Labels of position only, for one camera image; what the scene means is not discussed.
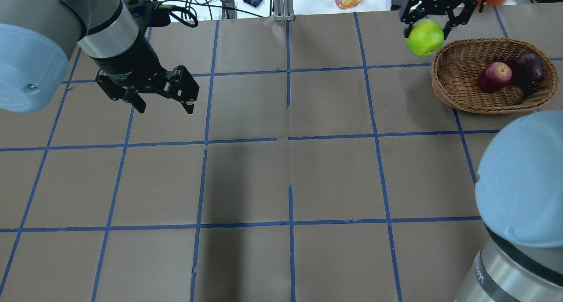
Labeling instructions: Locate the woven wicker basket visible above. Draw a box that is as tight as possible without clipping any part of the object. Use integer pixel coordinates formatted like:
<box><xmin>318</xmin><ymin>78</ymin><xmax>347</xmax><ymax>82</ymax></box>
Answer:
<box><xmin>430</xmin><ymin>38</ymin><xmax>561</xmax><ymax>114</ymax></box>

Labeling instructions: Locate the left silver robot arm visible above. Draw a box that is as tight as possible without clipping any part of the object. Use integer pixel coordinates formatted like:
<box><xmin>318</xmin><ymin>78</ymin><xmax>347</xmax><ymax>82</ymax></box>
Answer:
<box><xmin>0</xmin><ymin>0</ymin><xmax>200</xmax><ymax>114</ymax></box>

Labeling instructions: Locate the red yellow apple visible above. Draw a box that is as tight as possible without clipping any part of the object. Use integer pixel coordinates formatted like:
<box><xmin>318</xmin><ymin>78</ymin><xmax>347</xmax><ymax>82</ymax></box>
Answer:
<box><xmin>477</xmin><ymin>62</ymin><xmax>512</xmax><ymax>93</ymax></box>

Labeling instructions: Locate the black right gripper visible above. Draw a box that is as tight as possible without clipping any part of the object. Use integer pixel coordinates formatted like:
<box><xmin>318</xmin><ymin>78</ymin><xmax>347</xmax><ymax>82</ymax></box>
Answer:
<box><xmin>399</xmin><ymin>0</ymin><xmax>477</xmax><ymax>40</ymax></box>

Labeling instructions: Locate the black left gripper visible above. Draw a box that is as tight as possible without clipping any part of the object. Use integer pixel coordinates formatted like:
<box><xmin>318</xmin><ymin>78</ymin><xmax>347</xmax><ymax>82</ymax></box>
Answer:
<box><xmin>95</xmin><ymin>34</ymin><xmax>200</xmax><ymax>114</ymax></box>

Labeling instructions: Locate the dark red apple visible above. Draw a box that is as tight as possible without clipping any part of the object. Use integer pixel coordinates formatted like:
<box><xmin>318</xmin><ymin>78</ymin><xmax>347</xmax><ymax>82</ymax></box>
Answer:
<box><xmin>509</xmin><ymin>52</ymin><xmax>545</xmax><ymax>87</ymax></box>

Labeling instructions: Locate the green apple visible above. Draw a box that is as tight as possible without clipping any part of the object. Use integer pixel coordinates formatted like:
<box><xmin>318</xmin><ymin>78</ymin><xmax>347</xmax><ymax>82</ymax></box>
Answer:
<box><xmin>406</xmin><ymin>19</ymin><xmax>445</xmax><ymax>57</ymax></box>

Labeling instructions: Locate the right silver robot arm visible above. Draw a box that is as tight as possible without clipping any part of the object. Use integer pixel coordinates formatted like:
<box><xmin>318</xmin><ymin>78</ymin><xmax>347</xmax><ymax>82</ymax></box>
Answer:
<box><xmin>392</xmin><ymin>0</ymin><xmax>562</xmax><ymax>302</ymax></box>

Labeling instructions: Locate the aluminium frame post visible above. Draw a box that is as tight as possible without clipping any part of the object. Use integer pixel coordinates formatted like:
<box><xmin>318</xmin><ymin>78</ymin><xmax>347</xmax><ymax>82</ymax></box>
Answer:
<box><xmin>273</xmin><ymin>0</ymin><xmax>294</xmax><ymax>22</ymax></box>

